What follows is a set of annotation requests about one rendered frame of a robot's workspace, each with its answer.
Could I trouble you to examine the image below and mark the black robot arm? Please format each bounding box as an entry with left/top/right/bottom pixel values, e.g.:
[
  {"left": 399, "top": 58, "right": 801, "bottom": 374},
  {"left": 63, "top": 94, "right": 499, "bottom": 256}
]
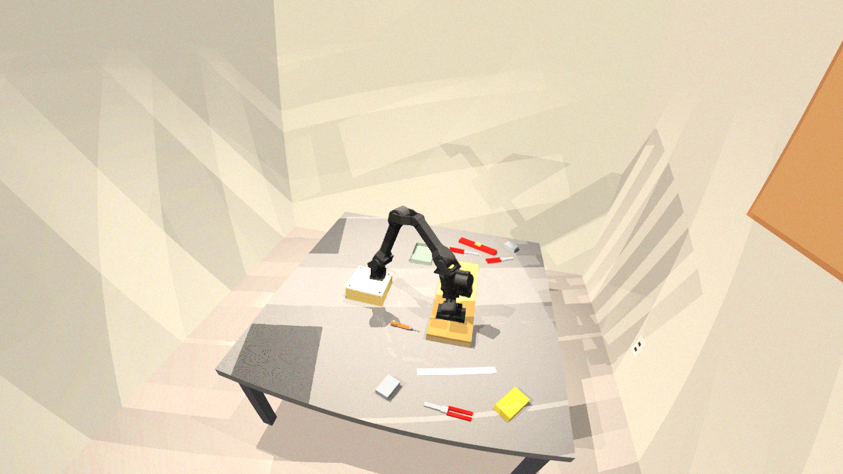
[{"left": 367, "top": 205, "right": 474, "bottom": 298}]

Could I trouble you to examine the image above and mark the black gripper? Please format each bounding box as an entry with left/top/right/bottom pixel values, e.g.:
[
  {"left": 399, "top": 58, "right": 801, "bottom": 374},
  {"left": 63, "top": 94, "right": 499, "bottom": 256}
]
[{"left": 439, "top": 285, "right": 458, "bottom": 315}]

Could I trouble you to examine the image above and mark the white flat strip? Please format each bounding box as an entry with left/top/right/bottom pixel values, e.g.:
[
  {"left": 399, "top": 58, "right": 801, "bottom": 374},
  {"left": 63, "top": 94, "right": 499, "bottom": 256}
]
[{"left": 417, "top": 367, "right": 497, "bottom": 375}]

